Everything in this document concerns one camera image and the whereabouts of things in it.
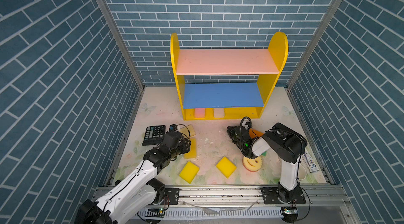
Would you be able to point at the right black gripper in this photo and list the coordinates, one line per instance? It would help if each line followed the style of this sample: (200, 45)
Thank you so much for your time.
(231, 132)

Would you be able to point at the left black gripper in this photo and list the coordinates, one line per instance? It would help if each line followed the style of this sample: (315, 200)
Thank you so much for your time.
(185, 145)

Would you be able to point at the beige pale pink sponge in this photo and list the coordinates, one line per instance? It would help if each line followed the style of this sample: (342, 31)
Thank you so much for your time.
(219, 112)

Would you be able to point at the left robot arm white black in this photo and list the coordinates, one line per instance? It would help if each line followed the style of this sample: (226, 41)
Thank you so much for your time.
(140, 188)

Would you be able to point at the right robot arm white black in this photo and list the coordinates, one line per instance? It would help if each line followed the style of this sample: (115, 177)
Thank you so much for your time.
(289, 145)

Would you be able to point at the yellow shelf pink blue boards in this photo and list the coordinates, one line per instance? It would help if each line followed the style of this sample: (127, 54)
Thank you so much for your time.
(237, 99)

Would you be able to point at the orange sponge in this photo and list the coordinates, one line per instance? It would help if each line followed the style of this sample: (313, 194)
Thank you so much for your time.
(255, 133)

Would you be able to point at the pale yellow tan sponge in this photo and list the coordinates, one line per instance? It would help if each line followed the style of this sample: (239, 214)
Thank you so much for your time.
(189, 130)

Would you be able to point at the yellow sponge upright rectangle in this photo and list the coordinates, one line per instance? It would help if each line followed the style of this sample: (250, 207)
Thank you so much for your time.
(193, 150)

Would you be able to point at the black calculator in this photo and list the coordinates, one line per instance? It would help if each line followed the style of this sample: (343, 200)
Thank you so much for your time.
(154, 135)

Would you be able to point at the smiley face round sponge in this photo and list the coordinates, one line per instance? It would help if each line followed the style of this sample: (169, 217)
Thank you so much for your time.
(253, 165)

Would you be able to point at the bright yellow sponge left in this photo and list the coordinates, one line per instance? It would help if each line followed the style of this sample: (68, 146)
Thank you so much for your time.
(189, 172)

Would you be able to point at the bright yellow sponge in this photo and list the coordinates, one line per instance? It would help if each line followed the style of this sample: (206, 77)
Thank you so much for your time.
(189, 172)
(226, 167)

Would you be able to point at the bright yellow sponge centre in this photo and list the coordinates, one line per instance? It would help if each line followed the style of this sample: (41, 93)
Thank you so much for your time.
(226, 167)

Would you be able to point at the white bowl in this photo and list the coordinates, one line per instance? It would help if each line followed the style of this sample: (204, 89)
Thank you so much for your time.
(302, 173)

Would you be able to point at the toothpaste box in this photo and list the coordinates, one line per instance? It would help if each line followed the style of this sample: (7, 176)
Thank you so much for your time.
(309, 161)

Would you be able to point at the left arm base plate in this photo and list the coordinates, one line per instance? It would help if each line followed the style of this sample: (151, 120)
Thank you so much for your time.
(168, 197)

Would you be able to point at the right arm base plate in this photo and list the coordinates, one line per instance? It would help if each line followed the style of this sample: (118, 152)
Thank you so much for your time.
(280, 195)

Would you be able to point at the aluminium front rail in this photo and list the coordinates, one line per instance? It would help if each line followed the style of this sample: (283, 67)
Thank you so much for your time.
(325, 204)

